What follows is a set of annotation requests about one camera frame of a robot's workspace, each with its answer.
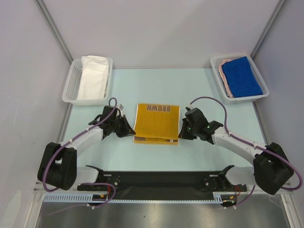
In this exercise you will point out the right aluminium corner post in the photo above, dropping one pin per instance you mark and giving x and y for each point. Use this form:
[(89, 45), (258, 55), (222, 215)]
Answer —
[(270, 23)]

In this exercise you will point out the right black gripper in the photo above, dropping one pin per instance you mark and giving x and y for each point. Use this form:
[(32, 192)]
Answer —
[(189, 131)]

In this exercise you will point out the right white plastic basket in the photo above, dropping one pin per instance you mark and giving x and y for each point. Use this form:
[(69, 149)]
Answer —
[(217, 60)]

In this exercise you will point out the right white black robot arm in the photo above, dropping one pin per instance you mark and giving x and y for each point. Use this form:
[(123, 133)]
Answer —
[(268, 163)]

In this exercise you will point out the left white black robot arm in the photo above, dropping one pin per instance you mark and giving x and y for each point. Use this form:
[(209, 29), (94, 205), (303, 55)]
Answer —
[(59, 168)]

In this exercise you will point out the blue towel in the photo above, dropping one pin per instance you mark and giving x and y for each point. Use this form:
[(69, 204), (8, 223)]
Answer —
[(240, 78)]

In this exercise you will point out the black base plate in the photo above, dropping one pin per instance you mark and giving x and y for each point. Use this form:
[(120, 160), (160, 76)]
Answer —
[(166, 185)]

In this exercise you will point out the pink towel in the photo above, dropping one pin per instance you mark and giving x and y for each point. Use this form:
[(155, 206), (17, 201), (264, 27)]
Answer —
[(224, 79)]

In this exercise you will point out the white slotted cable duct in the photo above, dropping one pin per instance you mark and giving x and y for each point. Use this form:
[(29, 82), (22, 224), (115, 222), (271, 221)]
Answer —
[(95, 198)]

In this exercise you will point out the aluminium corner post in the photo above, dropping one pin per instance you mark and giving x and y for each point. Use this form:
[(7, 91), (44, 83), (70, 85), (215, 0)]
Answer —
[(54, 29), (270, 23)]

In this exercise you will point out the left aluminium corner post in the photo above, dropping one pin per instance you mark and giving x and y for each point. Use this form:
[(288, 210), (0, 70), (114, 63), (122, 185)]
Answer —
[(54, 29)]

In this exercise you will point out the white towel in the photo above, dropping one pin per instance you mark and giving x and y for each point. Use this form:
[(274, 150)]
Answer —
[(95, 72)]

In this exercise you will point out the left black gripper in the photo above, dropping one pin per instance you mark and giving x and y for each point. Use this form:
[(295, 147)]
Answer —
[(127, 130)]

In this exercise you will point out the white plastic basket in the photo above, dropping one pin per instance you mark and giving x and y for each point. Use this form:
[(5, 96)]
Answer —
[(217, 60), (72, 84)]

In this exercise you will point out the left white plastic basket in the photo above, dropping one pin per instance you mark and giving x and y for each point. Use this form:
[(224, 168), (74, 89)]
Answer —
[(72, 84)]

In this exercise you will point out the yellow brown bear towel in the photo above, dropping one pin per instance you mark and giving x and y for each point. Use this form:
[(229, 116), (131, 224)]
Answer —
[(157, 124)]

